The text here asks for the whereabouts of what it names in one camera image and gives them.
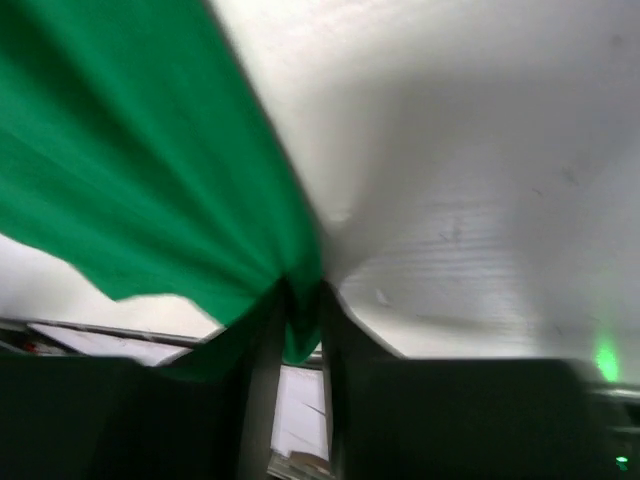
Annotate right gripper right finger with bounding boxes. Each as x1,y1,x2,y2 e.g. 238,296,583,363
317,279,406,480

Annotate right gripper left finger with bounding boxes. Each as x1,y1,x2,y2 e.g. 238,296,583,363
219,280,290,480

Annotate green t shirt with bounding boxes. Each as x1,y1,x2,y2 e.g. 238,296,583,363
1,1,323,363

